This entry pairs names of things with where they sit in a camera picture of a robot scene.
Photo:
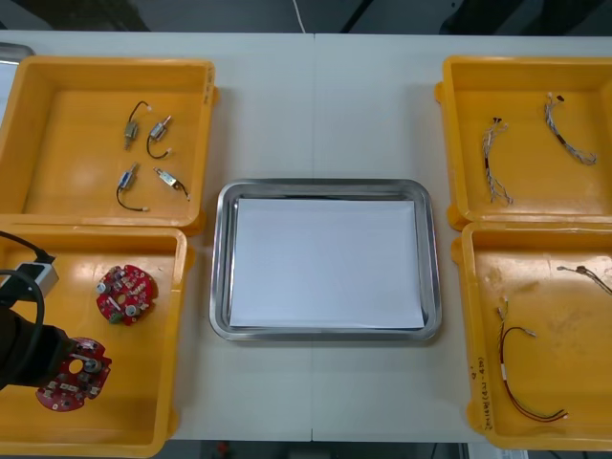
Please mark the white sheet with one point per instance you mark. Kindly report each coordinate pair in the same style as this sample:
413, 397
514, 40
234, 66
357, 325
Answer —
325, 263

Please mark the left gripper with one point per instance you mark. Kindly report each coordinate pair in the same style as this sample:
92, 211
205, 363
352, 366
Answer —
28, 354

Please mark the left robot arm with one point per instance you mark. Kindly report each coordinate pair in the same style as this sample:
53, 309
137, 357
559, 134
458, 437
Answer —
40, 275

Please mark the steel tray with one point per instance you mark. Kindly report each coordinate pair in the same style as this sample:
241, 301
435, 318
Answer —
14, 50
220, 268

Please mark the blue label solenoid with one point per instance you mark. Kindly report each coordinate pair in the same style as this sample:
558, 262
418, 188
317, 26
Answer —
126, 179

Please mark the round red circuit board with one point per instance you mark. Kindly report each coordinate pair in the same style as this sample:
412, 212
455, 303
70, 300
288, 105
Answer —
125, 294
72, 389

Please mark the yellow-orange plastic bin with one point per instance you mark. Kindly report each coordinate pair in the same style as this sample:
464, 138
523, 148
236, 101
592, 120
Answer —
564, 363
134, 382
57, 143
531, 143

